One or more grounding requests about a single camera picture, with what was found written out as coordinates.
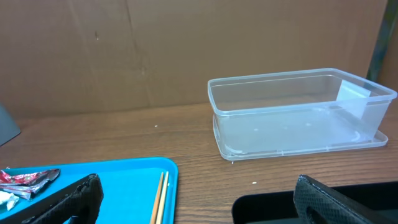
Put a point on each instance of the right wooden chopstick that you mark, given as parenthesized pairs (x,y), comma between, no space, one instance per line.
(161,206)

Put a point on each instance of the teal plastic tray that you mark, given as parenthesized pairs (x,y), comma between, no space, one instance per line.
(129,187)

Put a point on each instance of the black plastic tray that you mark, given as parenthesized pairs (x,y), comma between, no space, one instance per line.
(278,207)

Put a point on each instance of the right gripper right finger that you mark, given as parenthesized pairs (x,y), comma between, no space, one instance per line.
(318,203)

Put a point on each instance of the brown cardboard backdrop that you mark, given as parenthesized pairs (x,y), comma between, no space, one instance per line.
(64,57)

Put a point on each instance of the grey dishwasher rack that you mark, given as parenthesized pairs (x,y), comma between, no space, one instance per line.
(8,127)

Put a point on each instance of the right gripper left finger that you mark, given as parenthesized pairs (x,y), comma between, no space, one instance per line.
(78,202)

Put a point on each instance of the clear plastic container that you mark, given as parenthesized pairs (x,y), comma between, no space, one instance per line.
(295,113)

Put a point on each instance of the red foil snack wrapper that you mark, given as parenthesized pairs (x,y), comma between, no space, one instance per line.
(26,185)

